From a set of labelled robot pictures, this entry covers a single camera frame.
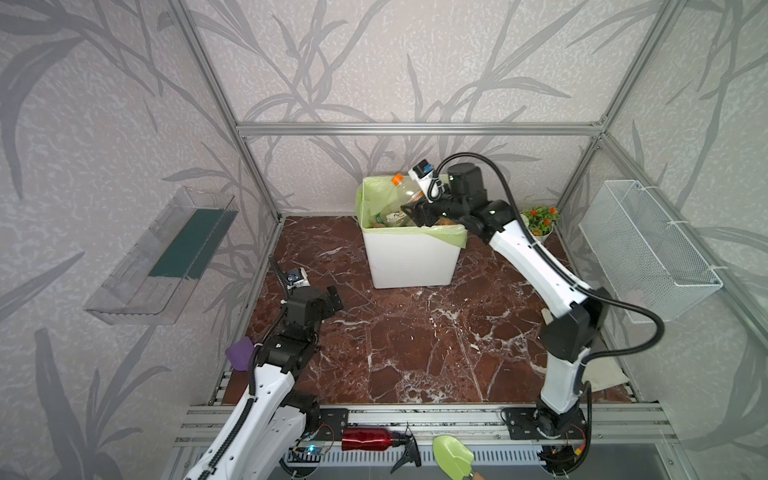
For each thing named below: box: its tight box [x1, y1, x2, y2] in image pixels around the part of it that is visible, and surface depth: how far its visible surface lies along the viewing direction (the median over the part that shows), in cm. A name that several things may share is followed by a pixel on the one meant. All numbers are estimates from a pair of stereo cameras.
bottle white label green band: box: [371, 210, 415, 228], surface depth 96 cm
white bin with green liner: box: [356, 175, 468, 289], surface depth 88 cm
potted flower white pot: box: [520, 205, 561, 242], surface depth 101 cm
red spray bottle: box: [342, 425, 422, 474], surface depth 70 cm
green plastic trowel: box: [433, 435, 484, 480], surface depth 71 cm
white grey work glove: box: [582, 357, 631, 392], surface depth 82 cm
